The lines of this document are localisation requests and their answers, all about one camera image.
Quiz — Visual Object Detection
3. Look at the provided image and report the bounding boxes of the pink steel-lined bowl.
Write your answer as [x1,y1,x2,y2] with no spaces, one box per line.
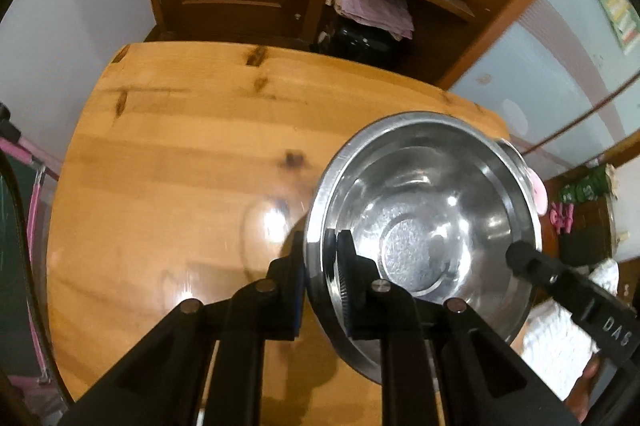
[497,139,549,217]

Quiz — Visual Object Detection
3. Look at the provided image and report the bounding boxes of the large steel bowl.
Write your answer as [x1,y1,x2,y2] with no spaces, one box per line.
[304,112,542,382]

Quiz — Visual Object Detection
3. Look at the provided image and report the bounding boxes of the person's right hand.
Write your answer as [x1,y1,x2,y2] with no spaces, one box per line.
[564,356,601,423]

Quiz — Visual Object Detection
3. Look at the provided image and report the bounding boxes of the white quilted bedding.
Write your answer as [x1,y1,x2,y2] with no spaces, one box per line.
[519,257,622,402]

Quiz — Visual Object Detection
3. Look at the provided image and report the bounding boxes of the pink toy dumbbells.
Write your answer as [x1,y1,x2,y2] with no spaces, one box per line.
[549,203,575,235]

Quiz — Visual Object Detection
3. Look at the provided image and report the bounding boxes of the wooden table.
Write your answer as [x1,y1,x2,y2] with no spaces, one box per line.
[47,42,508,398]

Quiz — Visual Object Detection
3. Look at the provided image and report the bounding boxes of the folded pink cloth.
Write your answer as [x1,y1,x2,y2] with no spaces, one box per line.
[326,0,414,41]

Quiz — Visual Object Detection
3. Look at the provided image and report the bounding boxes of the black cable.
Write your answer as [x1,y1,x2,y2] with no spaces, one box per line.
[0,147,76,407]

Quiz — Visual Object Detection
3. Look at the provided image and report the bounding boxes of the green chalkboard pink frame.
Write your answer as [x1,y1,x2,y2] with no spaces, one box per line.
[0,102,64,387]

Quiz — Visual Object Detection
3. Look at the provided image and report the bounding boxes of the wall poster calendar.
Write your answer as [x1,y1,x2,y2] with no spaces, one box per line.
[598,0,639,55]

